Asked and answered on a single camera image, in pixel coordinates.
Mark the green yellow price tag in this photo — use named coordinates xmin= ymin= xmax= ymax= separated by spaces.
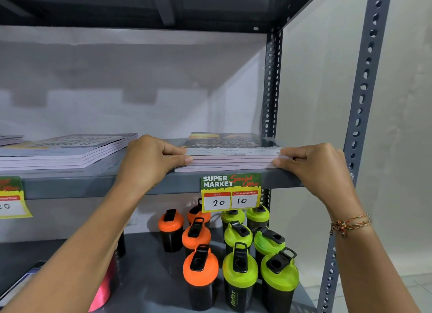
xmin=201 ymin=173 xmax=262 ymax=213
xmin=0 ymin=176 xmax=34 ymax=219

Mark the group of green-lid shaker bottles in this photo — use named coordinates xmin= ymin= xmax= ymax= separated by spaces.
xmin=221 ymin=203 xmax=300 ymax=313

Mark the person's left forearm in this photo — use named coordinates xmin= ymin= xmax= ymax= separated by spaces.
xmin=0 ymin=184 xmax=150 ymax=313

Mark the person's right hand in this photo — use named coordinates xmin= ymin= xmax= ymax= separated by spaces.
xmin=272 ymin=143 xmax=364 ymax=219

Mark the braided thread bracelet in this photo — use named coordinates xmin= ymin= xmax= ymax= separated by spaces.
xmin=330 ymin=214 xmax=372 ymax=238

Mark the pale-cover notebook stack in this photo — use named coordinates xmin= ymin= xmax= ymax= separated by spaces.
xmin=0 ymin=133 xmax=138 ymax=171
xmin=0 ymin=135 xmax=24 ymax=147

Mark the dark-cover notebook stack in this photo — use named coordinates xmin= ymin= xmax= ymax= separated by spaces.
xmin=174 ymin=132 xmax=289 ymax=173

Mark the person's right forearm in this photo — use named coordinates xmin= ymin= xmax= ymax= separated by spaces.
xmin=326 ymin=203 xmax=421 ymax=313

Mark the grey metal shelf rack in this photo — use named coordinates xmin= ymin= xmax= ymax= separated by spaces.
xmin=0 ymin=0 xmax=394 ymax=313

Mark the orange-lid black shaker bottle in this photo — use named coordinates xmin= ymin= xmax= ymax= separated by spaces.
xmin=187 ymin=199 xmax=212 ymax=227
xmin=158 ymin=209 xmax=185 ymax=253
xmin=182 ymin=244 xmax=219 ymax=312
xmin=182 ymin=218 xmax=212 ymax=257

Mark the person's left hand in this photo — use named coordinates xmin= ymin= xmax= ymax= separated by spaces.
xmin=113 ymin=135 xmax=194 ymax=192

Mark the pink bottle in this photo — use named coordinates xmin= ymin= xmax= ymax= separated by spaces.
xmin=88 ymin=251 xmax=117 ymax=313

